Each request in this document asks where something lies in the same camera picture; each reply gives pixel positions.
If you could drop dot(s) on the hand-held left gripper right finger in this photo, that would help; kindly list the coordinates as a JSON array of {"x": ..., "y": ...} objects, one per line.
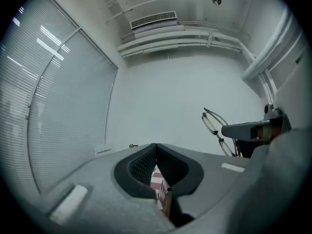
[{"x": 209, "y": 177}]

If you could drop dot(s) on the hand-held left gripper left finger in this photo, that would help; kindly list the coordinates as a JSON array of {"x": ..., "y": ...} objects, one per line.
[{"x": 97, "y": 203}]

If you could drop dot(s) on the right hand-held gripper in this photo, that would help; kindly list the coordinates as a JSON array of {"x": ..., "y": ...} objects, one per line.
[{"x": 274, "y": 113}]

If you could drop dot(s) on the black-framed eyeglasses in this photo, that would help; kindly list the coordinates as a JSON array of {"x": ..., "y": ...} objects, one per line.
[{"x": 209, "y": 123}]

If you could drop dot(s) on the red white checkered tablecloth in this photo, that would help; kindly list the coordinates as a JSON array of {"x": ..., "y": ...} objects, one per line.
[{"x": 158, "y": 186}]

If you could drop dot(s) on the window blind pane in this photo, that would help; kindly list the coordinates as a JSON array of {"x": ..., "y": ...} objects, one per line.
[
  {"x": 73, "y": 106},
  {"x": 19, "y": 82}
]

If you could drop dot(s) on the white ceiling pipe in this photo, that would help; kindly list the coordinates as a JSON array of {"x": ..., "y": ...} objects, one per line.
[
  {"x": 175, "y": 46},
  {"x": 170, "y": 35}
]

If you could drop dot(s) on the round metal ceiling fixture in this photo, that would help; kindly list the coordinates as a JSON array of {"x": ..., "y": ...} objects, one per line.
[{"x": 216, "y": 0}]

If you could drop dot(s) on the white air conditioner unit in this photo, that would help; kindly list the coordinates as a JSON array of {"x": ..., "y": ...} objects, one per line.
[{"x": 153, "y": 23}]

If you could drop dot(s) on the white wall trunking box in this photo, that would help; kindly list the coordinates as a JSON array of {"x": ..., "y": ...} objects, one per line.
[{"x": 103, "y": 150}]

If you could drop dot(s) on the large white duct pipe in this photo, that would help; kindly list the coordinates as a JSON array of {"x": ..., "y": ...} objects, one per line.
[{"x": 268, "y": 50}]

